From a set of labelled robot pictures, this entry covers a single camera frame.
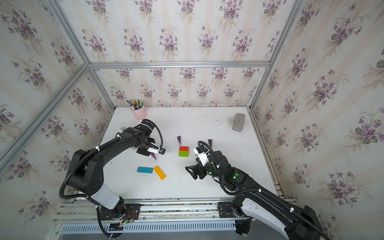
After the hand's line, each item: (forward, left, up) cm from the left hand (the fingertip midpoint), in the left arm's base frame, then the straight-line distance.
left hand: (149, 146), depth 90 cm
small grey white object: (+17, +23, -5) cm, 29 cm away
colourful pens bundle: (+31, +14, +6) cm, 34 cm away
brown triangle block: (+7, -39, -7) cm, 40 cm away
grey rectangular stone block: (+22, -61, -3) cm, 65 cm away
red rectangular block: (+1, -21, -5) cm, 22 cm away
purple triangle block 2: (-4, -2, -4) cm, 6 cm away
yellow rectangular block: (-14, -8, -7) cm, 18 cm away
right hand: (-16, -27, +9) cm, 33 cm away
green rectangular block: (-2, -21, -6) cm, 22 cm away
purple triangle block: (+7, -18, -4) cm, 20 cm away
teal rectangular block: (-13, +1, -5) cm, 14 cm away
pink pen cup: (+28, +12, -2) cm, 31 cm away
